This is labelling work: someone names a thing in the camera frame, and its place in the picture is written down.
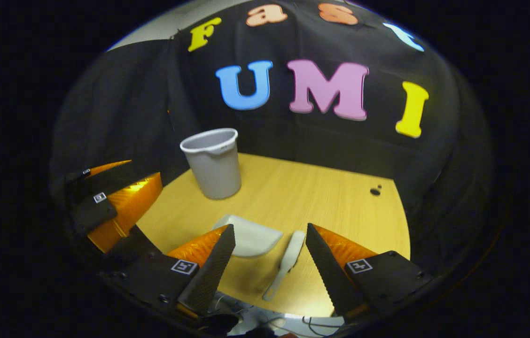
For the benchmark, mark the wooden desktop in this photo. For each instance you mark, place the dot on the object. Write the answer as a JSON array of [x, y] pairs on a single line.
[[316, 188]]

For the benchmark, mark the small white broom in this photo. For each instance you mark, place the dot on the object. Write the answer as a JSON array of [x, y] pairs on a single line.
[[288, 260]]

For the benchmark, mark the white garbage bin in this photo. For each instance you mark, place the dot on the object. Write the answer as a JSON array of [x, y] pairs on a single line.
[[215, 169]]

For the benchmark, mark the white dustpan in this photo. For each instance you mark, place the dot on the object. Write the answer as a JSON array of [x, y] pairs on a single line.
[[255, 237]]

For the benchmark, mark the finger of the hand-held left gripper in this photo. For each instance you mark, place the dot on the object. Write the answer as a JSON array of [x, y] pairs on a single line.
[[105, 180], [89, 213]]

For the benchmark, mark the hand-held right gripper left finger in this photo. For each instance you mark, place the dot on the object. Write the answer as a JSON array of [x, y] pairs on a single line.
[[213, 272]]

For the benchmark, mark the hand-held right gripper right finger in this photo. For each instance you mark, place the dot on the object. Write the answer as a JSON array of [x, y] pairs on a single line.
[[328, 270]]

